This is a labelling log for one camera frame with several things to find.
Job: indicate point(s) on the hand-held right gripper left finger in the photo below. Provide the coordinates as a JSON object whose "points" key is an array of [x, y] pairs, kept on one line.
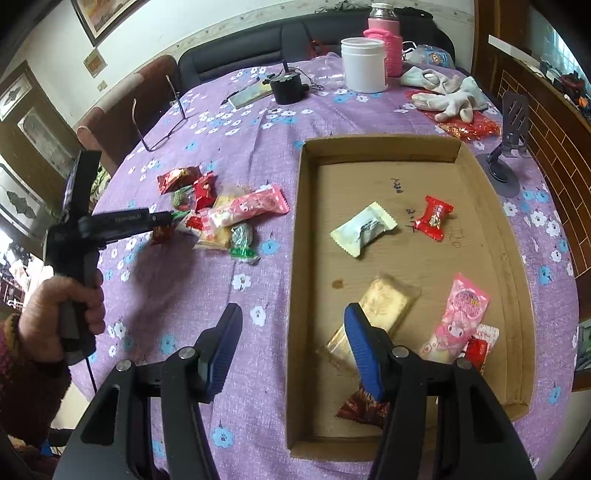
{"points": [[221, 344]]}

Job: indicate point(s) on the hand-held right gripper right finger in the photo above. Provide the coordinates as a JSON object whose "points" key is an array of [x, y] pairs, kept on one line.
{"points": [[362, 350]]}

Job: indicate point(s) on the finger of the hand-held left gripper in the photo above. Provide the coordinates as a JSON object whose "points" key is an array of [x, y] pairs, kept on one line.
{"points": [[138, 220]]}

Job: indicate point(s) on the green-ended clear candy packet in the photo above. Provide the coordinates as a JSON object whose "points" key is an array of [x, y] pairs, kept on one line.
{"points": [[182, 201], [242, 240]]}

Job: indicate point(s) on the gold biscuit packet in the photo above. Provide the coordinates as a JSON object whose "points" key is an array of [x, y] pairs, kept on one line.
{"points": [[383, 304]]}

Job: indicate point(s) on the red and white snack packet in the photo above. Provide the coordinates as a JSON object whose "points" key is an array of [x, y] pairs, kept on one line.
{"points": [[196, 221], [480, 348]]}

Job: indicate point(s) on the clear yellow cake packet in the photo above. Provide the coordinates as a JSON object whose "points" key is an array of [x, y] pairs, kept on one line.
{"points": [[216, 237]]}

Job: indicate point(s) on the pink cartoon snack packet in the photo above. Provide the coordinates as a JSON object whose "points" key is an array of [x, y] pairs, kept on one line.
{"points": [[457, 318]]}

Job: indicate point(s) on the shallow cardboard box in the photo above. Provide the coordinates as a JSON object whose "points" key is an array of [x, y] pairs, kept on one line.
{"points": [[323, 258]]}

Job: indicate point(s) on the cream white snack packet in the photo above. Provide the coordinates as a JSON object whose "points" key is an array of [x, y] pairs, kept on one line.
{"points": [[362, 230]]}

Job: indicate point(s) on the small red candy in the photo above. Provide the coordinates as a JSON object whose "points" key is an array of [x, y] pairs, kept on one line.
{"points": [[433, 217]]}

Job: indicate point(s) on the person's left forearm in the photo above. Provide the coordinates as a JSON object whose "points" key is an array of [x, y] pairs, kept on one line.
{"points": [[27, 397]]}

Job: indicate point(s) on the person's left hand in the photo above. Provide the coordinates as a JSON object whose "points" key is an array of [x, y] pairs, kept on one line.
{"points": [[41, 323]]}

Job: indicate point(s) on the green patterned cloth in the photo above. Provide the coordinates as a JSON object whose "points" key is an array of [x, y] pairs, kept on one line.
{"points": [[102, 182]]}

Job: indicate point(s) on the thin-framed eyeglasses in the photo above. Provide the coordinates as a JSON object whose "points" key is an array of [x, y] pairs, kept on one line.
{"points": [[141, 123]]}

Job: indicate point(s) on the dark wooden door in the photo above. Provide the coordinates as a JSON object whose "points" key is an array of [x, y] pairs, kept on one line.
{"points": [[18, 152]]}

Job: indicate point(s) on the brown armchair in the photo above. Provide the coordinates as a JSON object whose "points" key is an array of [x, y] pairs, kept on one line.
{"points": [[115, 110]]}

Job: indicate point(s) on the purple floral tablecloth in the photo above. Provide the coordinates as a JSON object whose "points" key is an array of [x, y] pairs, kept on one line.
{"points": [[240, 157]]}

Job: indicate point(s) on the smartphone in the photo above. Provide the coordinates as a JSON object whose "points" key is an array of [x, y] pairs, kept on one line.
{"points": [[249, 95]]}

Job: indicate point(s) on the black round device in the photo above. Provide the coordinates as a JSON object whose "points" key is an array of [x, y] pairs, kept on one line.
{"points": [[286, 90]]}

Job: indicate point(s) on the black leather sofa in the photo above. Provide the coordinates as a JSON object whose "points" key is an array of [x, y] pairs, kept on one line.
{"points": [[258, 44]]}

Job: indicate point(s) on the red foil paper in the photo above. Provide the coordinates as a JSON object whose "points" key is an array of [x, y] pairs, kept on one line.
{"points": [[471, 127]]}

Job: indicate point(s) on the white cotton glove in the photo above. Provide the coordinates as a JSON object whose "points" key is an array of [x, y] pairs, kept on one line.
{"points": [[427, 76], [450, 104]]}

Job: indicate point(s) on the white plastic jar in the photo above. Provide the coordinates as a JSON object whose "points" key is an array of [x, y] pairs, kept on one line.
{"points": [[364, 67]]}

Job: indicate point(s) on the dark grey phone stand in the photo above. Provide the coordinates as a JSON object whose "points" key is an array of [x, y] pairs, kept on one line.
{"points": [[512, 115]]}

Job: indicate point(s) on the wooden panelled cabinet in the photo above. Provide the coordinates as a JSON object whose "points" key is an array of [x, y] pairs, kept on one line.
{"points": [[554, 138]]}

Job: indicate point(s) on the pink sleeved bottle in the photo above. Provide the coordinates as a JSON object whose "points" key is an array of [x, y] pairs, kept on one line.
{"points": [[392, 50]]}

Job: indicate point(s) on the blue printed plastic bag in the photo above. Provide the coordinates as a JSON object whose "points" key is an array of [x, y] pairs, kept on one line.
{"points": [[434, 56]]}

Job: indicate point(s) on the small wall plaque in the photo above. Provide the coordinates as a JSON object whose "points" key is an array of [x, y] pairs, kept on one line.
{"points": [[94, 62]]}

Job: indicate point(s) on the framed wall picture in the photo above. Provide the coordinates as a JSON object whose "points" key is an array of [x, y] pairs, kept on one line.
{"points": [[104, 18]]}

